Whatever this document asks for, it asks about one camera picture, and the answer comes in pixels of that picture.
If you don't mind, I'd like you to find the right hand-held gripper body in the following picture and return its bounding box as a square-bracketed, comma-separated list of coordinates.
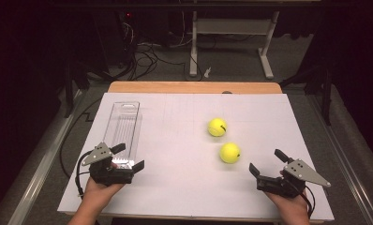
[255, 158, 332, 199]

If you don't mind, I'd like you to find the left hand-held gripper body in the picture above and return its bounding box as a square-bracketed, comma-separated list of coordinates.
[81, 142, 136, 188]

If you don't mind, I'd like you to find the clear plastic ball container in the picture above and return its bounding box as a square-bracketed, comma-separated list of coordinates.
[102, 100, 143, 170]

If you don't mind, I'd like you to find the yellow tennis ball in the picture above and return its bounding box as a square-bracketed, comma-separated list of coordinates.
[218, 142, 242, 165]
[207, 117, 229, 138]

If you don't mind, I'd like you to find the person's left hand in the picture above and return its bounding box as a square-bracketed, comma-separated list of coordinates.
[83, 161, 127, 204]

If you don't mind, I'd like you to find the person's right hand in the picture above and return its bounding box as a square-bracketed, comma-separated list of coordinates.
[264, 170, 310, 218]

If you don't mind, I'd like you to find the black metal stand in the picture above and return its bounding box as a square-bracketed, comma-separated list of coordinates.
[279, 63, 333, 127]
[63, 58, 91, 119]

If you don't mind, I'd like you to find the wooden table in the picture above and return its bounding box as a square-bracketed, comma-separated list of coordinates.
[107, 81, 283, 95]

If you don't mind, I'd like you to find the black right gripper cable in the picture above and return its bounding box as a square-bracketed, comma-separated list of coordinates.
[299, 183, 317, 218]

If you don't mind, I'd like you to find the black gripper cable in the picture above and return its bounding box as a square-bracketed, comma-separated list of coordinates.
[299, 183, 317, 218]
[74, 151, 94, 199]

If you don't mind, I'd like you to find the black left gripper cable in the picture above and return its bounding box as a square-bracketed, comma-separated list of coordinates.
[74, 151, 94, 199]

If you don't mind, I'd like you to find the black floor cable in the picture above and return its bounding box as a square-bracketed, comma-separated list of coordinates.
[59, 97, 104, 180]

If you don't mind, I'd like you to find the aluminium floor rail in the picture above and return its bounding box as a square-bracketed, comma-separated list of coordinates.
[7, 89, 83, 225]
[306, 93, 373, 225]

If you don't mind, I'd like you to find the bundle of floor cables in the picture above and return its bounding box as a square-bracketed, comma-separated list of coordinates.
[124, 21, 189, 82]

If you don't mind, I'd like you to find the white metal desk frame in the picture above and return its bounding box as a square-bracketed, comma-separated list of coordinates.
[188, 10, 281, 80]

